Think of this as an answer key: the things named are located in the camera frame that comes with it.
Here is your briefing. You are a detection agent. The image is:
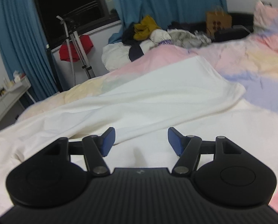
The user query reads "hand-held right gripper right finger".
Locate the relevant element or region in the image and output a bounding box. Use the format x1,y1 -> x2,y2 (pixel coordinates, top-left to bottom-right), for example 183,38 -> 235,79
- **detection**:
167,127 -> 243,177

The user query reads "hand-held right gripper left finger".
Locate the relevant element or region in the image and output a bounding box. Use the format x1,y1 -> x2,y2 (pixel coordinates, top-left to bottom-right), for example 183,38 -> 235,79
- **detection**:
43,127 -> 116,176

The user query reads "white comforter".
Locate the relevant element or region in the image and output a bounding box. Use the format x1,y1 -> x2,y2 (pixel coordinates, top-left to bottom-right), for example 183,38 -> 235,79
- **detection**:
101,42 -> 145,72

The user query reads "red cloth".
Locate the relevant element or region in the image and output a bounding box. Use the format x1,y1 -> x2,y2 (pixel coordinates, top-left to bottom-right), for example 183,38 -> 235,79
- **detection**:
59,35 -> 94,62

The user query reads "garment steamer stand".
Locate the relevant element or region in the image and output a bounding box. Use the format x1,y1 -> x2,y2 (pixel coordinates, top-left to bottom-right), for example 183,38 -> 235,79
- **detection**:
56,15 -> 95,85

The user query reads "grey crumpled cloth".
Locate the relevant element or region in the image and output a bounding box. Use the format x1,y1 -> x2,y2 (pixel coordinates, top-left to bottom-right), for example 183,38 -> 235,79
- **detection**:
166,29 -> 212,50

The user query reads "black cloth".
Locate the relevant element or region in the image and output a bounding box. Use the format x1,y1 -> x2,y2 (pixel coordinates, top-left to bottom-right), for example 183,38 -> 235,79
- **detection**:
122,23 -> 136,45

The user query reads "white dressing table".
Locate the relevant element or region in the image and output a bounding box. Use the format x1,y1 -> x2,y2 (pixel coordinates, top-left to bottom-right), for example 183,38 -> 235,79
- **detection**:
0,77 -> 35,136

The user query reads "pastel tie-dye duvet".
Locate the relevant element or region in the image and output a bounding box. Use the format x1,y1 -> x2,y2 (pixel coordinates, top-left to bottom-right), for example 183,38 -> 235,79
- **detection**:
18,34 -> 278,213

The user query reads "mustard yellow cloth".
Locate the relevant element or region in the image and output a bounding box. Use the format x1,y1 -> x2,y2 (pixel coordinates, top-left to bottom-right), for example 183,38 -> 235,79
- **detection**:
133,15 -> 162,41

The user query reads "brown paper bag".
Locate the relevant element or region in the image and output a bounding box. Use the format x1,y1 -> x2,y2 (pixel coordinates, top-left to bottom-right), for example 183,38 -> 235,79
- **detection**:
206,5 -> 233,37

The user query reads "black sofa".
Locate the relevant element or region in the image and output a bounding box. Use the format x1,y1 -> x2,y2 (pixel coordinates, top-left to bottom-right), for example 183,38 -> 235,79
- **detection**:
169,12 -> 255,43

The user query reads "blue curtain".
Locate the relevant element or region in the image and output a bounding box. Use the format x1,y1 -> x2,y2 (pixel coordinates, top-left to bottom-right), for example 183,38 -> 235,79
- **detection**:
110,0 -> 228,45
0,0 -> 59,102

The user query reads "dark window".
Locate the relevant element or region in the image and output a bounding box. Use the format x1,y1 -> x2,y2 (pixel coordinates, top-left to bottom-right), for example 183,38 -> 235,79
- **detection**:
30,0 -> 120,50

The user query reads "pastel pillow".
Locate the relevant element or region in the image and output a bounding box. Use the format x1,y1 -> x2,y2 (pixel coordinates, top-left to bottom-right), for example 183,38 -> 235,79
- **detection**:
253,0 -> 278,60

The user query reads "white cable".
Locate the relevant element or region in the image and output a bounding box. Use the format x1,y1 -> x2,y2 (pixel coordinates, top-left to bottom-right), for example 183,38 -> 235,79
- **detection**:
232,24 -> 252,33

